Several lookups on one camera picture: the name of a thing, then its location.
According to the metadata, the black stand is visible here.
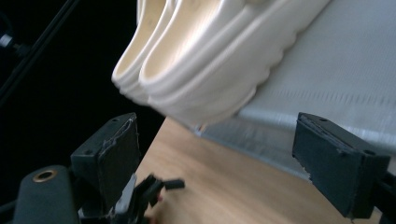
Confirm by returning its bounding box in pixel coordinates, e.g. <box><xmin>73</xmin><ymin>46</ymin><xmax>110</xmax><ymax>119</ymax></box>
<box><xmin>0</xmin><ymin>0</ymin><xmax>78</xmax><ymax>106</ymax></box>

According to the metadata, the cream clog shoe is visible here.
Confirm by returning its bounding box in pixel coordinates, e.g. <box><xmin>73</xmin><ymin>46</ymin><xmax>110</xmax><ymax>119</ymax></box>
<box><xmin>110</xmin><ymin>0</ymin><xmax>179</xmax><ymax>104</ymax></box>
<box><xmin>138</xmin><ymin>0</ymin><xmax>332</xmax><ymax>126</ymax></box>

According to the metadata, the metal two-tier shoe rack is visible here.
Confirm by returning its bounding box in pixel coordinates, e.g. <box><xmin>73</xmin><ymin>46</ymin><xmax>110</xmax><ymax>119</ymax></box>
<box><xmin>194</xmin><ymin>0</ymin><xmax>396</xmax><ymax>181</ymax></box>

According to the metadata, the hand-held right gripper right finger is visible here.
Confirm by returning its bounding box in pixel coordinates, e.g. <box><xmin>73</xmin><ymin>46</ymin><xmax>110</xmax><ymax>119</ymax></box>
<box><xmin>291</xmin><ymin>112</ymin><xmax>392</xmax><ymax>219</ymax></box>

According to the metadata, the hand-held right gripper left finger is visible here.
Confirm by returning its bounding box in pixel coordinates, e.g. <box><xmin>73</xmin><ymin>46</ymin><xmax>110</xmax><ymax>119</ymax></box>
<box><xmin>70</xmin><ymin>112</ymin><xmax>142</xmax><ymax>217</ymax></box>

